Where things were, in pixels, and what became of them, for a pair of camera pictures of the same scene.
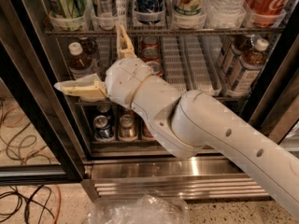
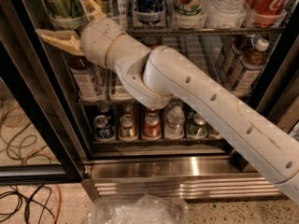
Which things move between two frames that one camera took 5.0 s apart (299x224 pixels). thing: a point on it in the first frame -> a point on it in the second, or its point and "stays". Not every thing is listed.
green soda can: [70, 1] stays
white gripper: [124, 78] -> [95, 37]
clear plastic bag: [144, 209] stays
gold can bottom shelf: [127, 132] stays
